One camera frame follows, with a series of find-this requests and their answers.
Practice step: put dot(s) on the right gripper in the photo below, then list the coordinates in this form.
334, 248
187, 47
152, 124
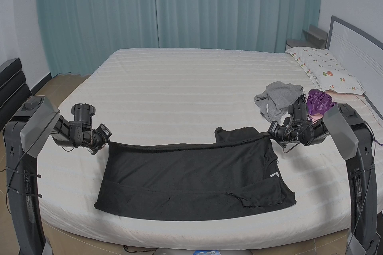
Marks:
280, 137

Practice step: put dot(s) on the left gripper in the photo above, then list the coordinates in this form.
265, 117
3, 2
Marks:
97, 144

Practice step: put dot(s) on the black T-shirt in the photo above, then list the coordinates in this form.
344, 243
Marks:
194, 173

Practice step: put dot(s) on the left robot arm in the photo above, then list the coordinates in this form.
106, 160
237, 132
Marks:
33, 122

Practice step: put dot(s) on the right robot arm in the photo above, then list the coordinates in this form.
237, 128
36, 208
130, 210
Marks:
341, 128

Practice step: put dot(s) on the bed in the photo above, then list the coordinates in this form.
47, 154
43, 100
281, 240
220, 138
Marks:
194, 83

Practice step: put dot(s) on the grey garment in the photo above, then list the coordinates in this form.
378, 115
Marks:
278, 98

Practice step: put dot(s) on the pink garment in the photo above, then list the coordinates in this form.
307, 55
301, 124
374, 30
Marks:
315, 118

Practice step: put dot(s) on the black shiny garment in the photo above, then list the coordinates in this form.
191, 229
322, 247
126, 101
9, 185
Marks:
302, 98

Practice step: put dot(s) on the purple satin garment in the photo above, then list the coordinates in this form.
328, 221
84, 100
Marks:
320, 101

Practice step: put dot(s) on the white printed pillow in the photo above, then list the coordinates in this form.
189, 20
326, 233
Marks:
326, 68

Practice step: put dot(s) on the black chest of drawers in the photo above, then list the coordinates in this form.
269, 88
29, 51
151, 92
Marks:
12, 83

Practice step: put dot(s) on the grey bedside table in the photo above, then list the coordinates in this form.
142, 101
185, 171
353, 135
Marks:
312, 35

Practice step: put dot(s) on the blue-green curtain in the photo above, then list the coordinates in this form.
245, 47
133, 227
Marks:
104, 8

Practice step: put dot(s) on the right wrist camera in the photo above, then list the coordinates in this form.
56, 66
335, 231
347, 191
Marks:
273, 129

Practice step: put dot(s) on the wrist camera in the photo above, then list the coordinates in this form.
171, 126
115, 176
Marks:
105, 130
273, 129

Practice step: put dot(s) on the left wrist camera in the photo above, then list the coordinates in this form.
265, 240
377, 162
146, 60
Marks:
105, 130

